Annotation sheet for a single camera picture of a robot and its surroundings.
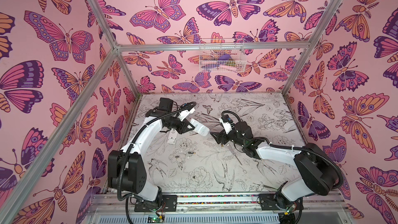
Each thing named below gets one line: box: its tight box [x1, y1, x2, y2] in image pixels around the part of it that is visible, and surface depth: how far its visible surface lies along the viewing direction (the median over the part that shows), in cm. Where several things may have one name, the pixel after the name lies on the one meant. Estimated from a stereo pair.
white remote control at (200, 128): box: [189, 118, 210, 137], surface depth 85 cm
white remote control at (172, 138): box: [166, 128, 178, 145], surface depth 97 cm
